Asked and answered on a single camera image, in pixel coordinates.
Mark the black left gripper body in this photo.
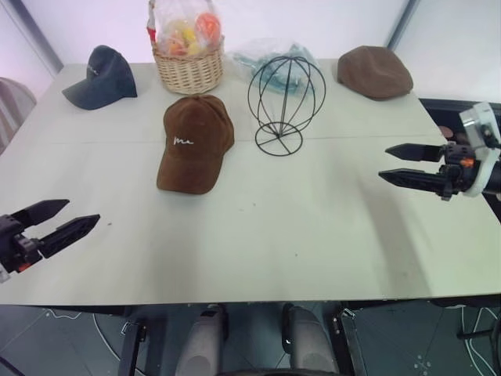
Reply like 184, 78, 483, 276
0, 213, 45, 276

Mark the grey right robot leg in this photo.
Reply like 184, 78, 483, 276
281, 302, 340, 376

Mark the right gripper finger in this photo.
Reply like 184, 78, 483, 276
377, 168, 448, 193
384, 143, 446, 164

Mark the striped grey chair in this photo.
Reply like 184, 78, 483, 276
0, 76, 38, 154

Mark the clear bag of fruit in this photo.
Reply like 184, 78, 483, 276
150, 0, 225, 56

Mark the black floor cable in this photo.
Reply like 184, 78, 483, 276
456, 305, 501, 342

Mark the dark navy baseball cap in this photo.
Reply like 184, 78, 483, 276
62, 45, 139, 110

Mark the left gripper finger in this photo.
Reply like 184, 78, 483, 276
38, 214, 102, 259
10, 199, 71, 227

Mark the brown flat cap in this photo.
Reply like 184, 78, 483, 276
337, 45, 415, 100

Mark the grey robot leg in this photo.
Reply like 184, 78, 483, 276
281, 302, 340, 376
175, 303, 230, 376

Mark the wicker basket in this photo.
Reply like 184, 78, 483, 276
146, 0, 226, 96

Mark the black table leg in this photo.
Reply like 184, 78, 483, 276
330, 301, 367, 376
116, 307, 149, 376

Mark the black tray with round items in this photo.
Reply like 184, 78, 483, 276
417, 97, 501, 143

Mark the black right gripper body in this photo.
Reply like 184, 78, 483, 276
438, 142, 478, 201

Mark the clear bag with teal cloth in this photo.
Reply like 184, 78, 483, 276
225, 38, 321, 94

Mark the grey left robot leg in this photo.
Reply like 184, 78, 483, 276
175, 303, 230, 376

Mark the brown embroidered baseball cap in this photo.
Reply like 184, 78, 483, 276
157, 94, 236, 196

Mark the black wire hat stand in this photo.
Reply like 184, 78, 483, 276
247, 56, 327, 157

